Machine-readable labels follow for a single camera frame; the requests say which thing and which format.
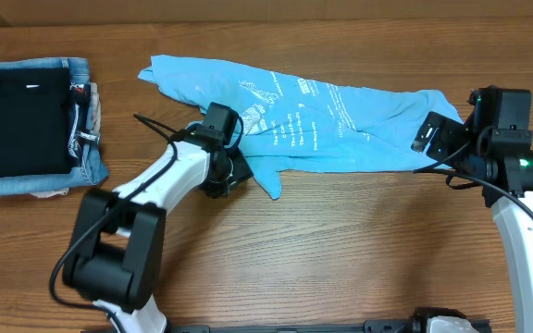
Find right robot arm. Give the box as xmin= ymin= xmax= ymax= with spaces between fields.
xmin=412 ymin=111 xmax=533 ymax=332

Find folded blue jeans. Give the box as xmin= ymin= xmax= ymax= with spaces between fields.
xmin=0 ymin=57 xmax=109 ymax=196

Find folded black printed garment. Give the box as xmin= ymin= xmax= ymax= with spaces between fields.
xmin=68 ymin=83 xmax=101 ymax=167

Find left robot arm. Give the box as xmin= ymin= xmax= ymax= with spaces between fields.
xmin=49 ymin=133 xmax=253 ymax=332

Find light blue printed t-shirt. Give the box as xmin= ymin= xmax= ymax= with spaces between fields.
xmin=139 ymin=55 xmax=460 ymax=200

